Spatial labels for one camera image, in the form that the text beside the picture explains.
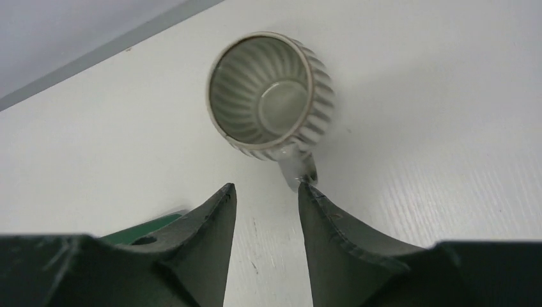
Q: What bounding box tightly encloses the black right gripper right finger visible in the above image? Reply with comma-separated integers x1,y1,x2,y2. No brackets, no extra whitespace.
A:
298,183,541,306

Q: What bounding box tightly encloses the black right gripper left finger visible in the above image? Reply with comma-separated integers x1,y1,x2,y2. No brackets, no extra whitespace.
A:
1,183,236,306

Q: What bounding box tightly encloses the green placemat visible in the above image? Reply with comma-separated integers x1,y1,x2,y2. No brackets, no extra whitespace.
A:
101,213,183,245

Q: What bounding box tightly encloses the grey ribbed mug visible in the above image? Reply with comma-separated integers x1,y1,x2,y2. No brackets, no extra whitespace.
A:
206,31,335,191

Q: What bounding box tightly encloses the aluminium frame rail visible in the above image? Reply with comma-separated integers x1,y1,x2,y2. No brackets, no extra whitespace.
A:
1,1,218,110

